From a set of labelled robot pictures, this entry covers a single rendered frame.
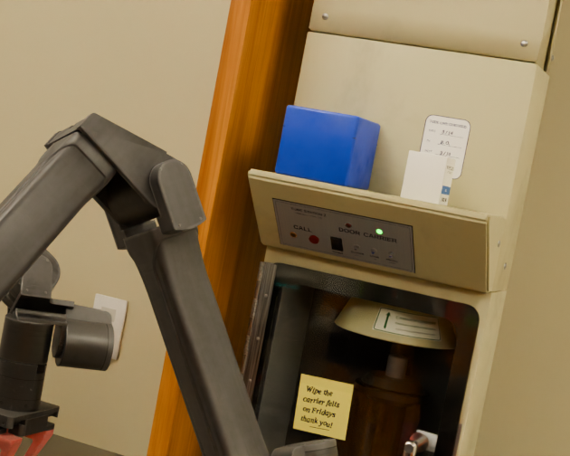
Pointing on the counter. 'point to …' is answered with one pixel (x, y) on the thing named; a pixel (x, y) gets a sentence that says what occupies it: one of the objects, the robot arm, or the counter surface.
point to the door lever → (418, 443)
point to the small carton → (428, 177)
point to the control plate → (319, 221)
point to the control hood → (428, 230)
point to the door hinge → (253, 307)
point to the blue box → (327, 147)
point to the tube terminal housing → (481, 127)
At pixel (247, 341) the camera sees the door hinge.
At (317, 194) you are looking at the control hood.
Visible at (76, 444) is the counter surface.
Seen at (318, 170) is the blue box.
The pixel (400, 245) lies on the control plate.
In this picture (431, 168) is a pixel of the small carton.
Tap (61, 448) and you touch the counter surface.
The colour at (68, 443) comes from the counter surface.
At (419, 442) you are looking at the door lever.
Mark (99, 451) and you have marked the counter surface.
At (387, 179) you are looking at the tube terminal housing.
